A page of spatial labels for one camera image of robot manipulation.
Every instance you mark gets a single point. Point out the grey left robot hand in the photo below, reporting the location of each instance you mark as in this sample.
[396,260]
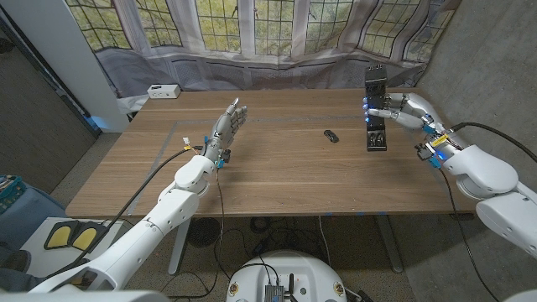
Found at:
[225,128]

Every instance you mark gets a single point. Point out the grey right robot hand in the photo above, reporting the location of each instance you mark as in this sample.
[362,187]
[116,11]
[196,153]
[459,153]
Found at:
[413,110]

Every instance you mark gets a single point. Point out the black tambourine with metal jingles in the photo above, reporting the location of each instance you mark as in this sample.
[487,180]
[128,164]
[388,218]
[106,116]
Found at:
[376,84]

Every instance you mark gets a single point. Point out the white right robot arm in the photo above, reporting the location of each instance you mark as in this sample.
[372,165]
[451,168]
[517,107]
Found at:
[482,172]

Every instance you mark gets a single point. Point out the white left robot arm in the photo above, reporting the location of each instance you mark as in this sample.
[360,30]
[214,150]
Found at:
[159,218]

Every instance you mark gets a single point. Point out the black USB stick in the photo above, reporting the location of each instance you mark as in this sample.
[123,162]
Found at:
[331,136]

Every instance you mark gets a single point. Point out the white power strip box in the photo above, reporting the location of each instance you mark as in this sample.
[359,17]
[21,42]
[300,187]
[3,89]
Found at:
[163,91]

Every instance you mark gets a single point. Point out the printed window backdrop cloth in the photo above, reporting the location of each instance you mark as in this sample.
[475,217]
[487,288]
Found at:
[268,63]

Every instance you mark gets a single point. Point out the round black floor fan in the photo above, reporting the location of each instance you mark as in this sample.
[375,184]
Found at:
[203,232]

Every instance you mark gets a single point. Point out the grey table leg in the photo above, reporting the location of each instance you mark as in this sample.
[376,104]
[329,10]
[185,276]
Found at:
[179,247]
[390,247]

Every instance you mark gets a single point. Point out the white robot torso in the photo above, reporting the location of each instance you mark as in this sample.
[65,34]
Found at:
[289,268]

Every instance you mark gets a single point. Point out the white pillar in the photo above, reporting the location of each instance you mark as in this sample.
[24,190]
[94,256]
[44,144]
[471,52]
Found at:
[71,54]

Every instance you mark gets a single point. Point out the yellow black foot pedal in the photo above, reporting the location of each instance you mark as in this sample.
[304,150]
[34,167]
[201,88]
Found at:
[60,237]
[87,238]

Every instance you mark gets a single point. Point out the dark partition panel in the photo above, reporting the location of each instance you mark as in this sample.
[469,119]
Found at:
[33,121]

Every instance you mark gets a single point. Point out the blue upholstered chair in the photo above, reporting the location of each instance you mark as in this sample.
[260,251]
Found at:
[29,214]

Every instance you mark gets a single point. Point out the teal plastic basket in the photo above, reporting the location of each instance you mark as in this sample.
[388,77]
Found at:
[9,191]

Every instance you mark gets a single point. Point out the white pedal platform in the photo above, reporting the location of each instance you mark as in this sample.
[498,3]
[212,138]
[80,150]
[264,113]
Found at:
[38,256]

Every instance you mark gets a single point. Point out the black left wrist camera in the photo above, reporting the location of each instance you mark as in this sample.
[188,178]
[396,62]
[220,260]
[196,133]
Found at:
[225,156]

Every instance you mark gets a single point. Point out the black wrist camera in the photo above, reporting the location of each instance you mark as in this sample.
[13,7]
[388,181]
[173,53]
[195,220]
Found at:
[423,152]
[225,156]

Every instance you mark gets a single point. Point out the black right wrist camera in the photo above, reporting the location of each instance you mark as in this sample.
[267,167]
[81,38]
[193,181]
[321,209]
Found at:
[423,152]

